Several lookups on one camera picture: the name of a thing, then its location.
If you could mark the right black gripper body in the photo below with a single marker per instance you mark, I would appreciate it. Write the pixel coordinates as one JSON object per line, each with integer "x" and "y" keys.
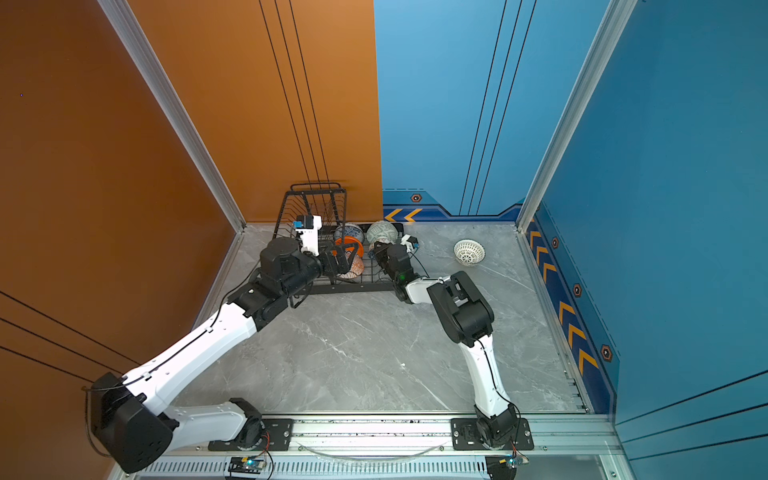
{"x": 383, "y": 258}

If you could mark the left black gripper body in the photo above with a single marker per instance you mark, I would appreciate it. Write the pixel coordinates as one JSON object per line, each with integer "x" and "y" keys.
{"x": 330, "y": 270}

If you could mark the red geometric pattern bowl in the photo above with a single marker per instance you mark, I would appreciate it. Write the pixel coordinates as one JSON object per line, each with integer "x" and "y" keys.
{"x": 356, "y": 269}

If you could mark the orange plastic bowl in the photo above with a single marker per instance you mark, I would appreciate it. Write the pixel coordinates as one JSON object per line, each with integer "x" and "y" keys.
{"x": 350, "y": 245}

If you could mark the green geometric pattern bowl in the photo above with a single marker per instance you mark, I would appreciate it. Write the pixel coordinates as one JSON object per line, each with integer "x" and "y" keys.
{"x": 383, "y": 232}

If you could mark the blue floral white bowl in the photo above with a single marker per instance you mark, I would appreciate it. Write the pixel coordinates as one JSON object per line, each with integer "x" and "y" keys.
{"x": 349, "y": 230}

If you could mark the black wire dish rack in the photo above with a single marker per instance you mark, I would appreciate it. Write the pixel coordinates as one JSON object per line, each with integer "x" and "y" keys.
{"x": 328, "y": 200}

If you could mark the white lattice pattern bowl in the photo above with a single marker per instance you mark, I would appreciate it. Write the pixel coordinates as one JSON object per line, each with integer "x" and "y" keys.
{"x": 469, "y": 252}

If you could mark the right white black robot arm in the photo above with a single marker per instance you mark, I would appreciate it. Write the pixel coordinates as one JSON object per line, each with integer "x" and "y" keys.
{"x": 467, "y": 319}

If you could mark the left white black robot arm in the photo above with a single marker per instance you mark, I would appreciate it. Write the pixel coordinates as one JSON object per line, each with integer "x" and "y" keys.
{"x": 133, "y": 416}

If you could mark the left green circuit board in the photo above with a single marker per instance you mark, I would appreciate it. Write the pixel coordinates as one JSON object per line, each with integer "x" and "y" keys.
{"x": 247, "y": 467}

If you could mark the green circuit board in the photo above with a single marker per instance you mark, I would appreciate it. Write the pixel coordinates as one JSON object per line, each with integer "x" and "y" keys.
{"x": 504, "y": 467}
{"x": 247, "y": 467}

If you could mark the right green circuit board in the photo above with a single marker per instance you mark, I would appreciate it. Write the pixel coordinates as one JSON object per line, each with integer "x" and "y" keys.
{"x": 504, "y": 467}

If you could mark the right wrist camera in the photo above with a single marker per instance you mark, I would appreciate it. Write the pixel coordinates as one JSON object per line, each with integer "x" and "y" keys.
{"x": 410, "y": 242}

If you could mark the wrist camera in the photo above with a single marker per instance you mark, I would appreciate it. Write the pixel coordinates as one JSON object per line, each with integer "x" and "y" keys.
{"x": 306, "y": 231}
{"x": 410, "y": 242}

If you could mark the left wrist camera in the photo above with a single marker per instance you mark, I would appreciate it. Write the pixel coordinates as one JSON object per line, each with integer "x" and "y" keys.
{"x": 306, "y": 231}

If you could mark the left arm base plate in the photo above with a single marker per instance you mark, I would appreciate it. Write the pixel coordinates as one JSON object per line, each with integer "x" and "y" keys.
{"x": 273, "y": 435}

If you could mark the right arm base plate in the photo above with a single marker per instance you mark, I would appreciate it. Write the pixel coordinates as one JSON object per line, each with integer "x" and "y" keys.
{"x": 467, "y": 434}

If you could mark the aluminium front rail frame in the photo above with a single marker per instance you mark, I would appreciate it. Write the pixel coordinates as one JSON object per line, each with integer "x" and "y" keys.
{"x": 411, "y": 446}

